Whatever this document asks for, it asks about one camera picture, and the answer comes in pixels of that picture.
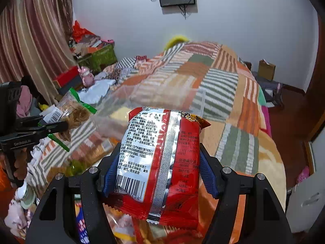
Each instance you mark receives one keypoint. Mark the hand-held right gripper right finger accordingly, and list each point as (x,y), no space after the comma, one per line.
(208,180)

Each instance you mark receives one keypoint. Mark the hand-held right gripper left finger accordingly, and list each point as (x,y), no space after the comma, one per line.
(109,180)

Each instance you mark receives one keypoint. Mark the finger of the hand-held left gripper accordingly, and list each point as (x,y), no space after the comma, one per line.
(29,121)
(54,127)

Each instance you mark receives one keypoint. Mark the clear green-edged noodle snack bag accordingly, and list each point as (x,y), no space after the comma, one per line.
(76,111)

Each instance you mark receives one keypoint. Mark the red snack packet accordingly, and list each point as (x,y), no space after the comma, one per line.
(177,157)

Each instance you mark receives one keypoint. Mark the blue snack packet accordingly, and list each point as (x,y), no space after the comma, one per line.
(81,221)

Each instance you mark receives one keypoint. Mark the clear plastic box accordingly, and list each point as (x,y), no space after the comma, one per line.
(165,99)

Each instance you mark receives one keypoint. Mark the person's left hand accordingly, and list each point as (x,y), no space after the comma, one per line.
(21,162)

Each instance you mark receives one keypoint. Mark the pink cloth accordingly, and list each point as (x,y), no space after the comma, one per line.
(24,101)

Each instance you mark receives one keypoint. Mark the clear cracker packet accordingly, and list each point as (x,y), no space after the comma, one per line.
(99,151)

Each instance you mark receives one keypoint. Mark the green round snack cup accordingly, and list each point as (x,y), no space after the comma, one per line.
(76,166)

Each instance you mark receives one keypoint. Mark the pile of assorted snack packets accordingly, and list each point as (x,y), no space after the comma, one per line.
(127,226)

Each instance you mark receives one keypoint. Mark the red box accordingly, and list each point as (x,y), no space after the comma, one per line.
(67,77)

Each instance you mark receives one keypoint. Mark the white bowl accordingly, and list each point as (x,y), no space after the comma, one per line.
(26,195)

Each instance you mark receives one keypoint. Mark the white plastic sheet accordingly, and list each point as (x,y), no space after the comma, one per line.
(97,90)

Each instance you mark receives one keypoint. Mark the pink plush toy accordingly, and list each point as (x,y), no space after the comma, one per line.
(86,77)

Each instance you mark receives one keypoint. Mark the green storage box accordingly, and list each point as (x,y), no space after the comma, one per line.
(99,58)

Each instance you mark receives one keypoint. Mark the striped brown curtain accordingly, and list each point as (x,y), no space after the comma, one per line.
(33,35)

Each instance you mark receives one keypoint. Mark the pile of folded fabrics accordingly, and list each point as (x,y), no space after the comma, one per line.
(86,44)

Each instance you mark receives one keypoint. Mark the checkered quilt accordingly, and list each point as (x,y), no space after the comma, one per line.
(124,66)

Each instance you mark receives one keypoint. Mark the pink fabric item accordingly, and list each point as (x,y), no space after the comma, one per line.
(303,175)

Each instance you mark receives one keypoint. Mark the red plastic bag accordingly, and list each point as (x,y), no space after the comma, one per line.
(81,31)

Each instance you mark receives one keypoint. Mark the white plastic cabinet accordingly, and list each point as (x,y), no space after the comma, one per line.
(304,208)

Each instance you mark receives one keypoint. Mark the striped patchwork blanket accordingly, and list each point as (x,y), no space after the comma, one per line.
(228,81)

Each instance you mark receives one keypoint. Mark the small pink case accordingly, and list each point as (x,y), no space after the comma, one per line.
(110,41)

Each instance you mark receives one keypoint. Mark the brown cardboard box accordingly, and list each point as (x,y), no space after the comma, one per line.
(266,70)

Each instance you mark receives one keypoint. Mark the wooden door frame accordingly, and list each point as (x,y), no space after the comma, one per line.
(314,86)

